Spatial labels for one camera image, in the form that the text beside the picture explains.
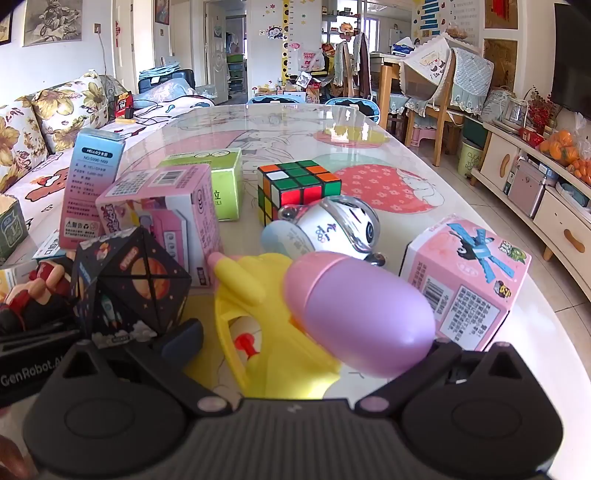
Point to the unframed pencil sketch poster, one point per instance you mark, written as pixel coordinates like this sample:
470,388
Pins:
51,23

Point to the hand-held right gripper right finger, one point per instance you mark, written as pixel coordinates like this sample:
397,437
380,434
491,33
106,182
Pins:
429,367

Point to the pink plastic stool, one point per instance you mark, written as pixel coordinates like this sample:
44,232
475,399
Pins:
421,136

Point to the sofa with cartoon cover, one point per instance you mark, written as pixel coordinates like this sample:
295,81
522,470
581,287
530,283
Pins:
152,115

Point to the white door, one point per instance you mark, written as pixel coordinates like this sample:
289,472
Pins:
217,55

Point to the colourful puzzle cube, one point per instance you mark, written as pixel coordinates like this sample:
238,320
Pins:
286,184

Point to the yellow flat object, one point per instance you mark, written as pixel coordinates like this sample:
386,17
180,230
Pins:
125,121

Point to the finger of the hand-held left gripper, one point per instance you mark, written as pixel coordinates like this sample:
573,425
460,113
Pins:
41,347

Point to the cork board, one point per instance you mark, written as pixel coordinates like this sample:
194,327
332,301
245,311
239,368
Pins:
501,60

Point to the pink metal box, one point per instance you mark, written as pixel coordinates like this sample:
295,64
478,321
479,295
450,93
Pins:
526,189

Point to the red berry branches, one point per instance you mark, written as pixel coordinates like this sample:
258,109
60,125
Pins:
542,106

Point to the monkey wall sticker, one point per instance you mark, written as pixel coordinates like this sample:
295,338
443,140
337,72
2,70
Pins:
274,32

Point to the person's left hand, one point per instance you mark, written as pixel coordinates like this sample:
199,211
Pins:
14,461

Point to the folded blue cloth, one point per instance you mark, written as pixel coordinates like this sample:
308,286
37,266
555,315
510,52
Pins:
159,71

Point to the green cardboard box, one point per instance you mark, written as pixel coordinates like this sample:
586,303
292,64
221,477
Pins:
224,194

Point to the wooden chair with lace cover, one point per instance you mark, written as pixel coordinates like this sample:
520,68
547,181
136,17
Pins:
471,74

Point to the clear plastic wrapped bundle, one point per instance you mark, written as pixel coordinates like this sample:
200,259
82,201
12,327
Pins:
171,88

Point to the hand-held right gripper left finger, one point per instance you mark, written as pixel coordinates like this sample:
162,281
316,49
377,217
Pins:
184,334

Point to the white plastic bag red print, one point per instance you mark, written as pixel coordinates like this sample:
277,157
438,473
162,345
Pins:
313,60

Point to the bag of oranges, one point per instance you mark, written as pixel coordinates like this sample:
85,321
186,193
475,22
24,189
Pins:
565,147

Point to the yellow toy water gun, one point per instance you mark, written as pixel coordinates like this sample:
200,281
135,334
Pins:
360,314

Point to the chair draped with clothes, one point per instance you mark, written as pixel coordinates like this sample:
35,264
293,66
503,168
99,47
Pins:
364,64

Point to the cream cabinet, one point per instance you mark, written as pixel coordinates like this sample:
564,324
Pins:
503,161

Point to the dark space print cube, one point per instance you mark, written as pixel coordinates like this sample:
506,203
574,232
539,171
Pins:
134,286

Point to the glass kettle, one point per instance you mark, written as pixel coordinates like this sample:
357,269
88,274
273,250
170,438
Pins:
517,113

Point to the white panda figure toy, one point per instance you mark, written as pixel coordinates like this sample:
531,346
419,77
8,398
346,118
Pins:
332,226

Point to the floral cushion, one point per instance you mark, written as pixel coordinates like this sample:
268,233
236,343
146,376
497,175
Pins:
21,143
69,110

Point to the small dark framed picture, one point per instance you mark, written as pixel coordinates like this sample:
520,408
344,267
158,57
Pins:
162,11

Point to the red snack box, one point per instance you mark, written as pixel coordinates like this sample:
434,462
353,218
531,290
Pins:
123,104

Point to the black television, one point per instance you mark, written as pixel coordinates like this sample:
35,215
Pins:
575,55

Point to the green plastic drawers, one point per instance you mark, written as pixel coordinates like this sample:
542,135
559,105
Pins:
235,69

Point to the cartoon printed table cover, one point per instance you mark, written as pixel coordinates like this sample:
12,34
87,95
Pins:
392,184

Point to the black framed sketch picture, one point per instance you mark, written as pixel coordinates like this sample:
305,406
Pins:
4,23

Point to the giraffe height chart sticker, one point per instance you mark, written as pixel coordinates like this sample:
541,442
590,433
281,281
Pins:
291,46

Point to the pink box with bird print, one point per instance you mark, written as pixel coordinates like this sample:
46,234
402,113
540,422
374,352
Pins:
461,277

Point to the pink box with house print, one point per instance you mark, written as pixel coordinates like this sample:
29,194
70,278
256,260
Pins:
161,217

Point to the white covered appliance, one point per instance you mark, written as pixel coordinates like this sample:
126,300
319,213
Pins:
494,104

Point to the light blue cartoon box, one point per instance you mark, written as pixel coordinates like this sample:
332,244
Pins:
92,184

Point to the red dressed figurine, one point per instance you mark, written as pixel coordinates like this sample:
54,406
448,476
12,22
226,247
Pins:
41,286

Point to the yellow green trash bin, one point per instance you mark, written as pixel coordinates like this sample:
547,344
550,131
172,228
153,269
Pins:
470,159

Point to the black suitcase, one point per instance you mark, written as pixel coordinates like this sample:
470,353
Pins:
187,76

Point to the wooden dining table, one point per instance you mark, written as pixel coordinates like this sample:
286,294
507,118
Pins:
390,78

